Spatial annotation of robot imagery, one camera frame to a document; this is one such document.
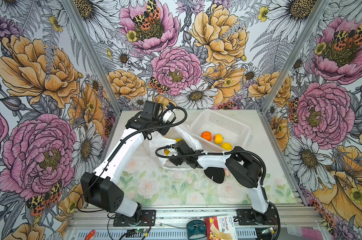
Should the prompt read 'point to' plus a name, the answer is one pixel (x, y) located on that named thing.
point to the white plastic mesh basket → (233, 131)
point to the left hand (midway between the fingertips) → (166, 127)
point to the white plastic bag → (181, 132)
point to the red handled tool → (90, 235)
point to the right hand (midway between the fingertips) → (176, 155)
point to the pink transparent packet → (307, 233)
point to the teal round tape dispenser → (196, 229)
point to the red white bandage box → (222, 227)
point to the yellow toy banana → (178, 140)
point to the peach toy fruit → (218, 139)
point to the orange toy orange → (206, 135)
